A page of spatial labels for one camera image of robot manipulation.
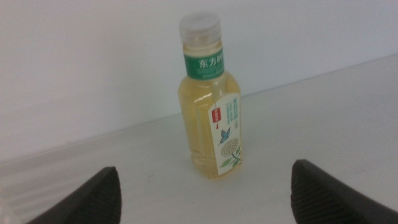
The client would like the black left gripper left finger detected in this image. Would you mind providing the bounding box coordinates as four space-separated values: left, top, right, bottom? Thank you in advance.
26 166 122 224

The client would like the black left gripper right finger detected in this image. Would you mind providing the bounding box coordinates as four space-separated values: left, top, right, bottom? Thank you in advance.
290 159 398 224

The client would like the yellow tea bottle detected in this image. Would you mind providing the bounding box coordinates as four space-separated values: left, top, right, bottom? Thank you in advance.
177 11 243 180

